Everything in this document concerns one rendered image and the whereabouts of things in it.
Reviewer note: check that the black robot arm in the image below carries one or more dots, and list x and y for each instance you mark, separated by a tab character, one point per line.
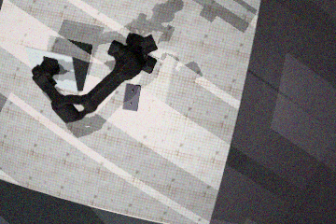
129	63

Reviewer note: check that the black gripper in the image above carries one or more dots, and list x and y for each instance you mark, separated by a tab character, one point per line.
150	61

